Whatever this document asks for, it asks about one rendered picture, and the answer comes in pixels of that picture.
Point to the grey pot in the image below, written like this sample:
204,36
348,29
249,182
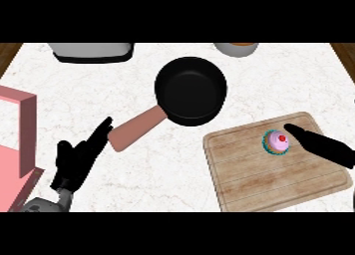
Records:
236,49

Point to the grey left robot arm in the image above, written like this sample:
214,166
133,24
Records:
45,201

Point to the wooden cutting board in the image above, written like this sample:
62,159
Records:
278,172

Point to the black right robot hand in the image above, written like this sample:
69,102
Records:
326,146

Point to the pink open cabinet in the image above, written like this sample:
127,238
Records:
10,149

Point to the pink frosted cupcake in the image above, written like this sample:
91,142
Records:
276,142

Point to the grey and black appliance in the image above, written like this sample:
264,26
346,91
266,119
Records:
91,51

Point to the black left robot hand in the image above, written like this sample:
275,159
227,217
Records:
75,159

